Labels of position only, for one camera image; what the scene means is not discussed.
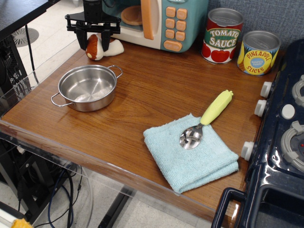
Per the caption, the pineapple slices can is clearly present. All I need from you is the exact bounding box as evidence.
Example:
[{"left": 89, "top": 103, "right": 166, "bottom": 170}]
[{"left": 237, "top": 30, "right": 281, "bottom": 76}]

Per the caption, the yellow object at corner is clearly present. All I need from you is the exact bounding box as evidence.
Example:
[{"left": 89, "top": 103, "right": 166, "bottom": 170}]
[{"left": 0, "top": 219, "right": 33, "bottom": 228}]

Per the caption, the black desk at left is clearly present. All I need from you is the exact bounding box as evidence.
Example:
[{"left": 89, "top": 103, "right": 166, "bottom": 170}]
[{"left": 0, "top": 0, "right": 59, "bottom": 41}]

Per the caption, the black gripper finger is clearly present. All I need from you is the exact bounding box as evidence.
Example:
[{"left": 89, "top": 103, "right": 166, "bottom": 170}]
[
  {"left": 101, "top": 30, "right": 112, "bottom": 51},
  {"left": 76, "top": 29, "right": 87, "bottom": 50}
]

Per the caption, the black cable under table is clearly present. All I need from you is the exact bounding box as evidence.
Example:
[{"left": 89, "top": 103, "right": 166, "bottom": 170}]
[{"left": 33, "top": 166, "right": 84, "bottom": 228}]

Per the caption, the plush brown white mushroom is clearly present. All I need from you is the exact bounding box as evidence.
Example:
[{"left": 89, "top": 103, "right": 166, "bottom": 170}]
[{"left": 85, "top": 34, "right": 124, "bottom": 61}]

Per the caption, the toy microwave cream and teal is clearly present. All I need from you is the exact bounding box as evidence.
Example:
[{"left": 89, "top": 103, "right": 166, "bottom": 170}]
[{"left": 102, "top": 0, "right": 209, "bottom": 53}]

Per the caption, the stainless steel pot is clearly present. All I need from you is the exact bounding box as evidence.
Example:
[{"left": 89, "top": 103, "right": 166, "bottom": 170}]
[{"left": 51, "top": 65, "right": 123, "bottom": 112}]

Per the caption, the tomato sauce can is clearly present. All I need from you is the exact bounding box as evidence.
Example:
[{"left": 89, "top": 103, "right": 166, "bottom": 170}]
[{"left": 201, "top": 8, "right": 244, "bottom": 64}]

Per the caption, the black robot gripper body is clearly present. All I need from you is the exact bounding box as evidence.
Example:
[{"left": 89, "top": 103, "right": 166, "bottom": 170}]
[{"left": 65, "top": 0, "right": 121, "bottom": 35}]

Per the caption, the spoon with yellow corn handle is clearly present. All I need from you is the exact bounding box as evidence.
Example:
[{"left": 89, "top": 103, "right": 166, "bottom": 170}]
[{"left": 179, "top": 90, "right": 234, "bottom": 150}]

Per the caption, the dark blue toy stove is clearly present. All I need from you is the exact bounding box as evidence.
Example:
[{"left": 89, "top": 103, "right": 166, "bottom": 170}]
[{"left": 212, "top": 39, "right": 304, "bottom": 228}]

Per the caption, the blue cable under table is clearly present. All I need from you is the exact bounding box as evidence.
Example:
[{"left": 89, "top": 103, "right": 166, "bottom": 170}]
[{"left": 47, "top": 168, "right": 74, "bottom": 228}]

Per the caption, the light blue folded cloth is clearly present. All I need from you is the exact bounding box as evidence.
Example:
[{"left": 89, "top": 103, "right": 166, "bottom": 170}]
[{"left": 143, "top": 114, "right": 238, "bottom": 194}]

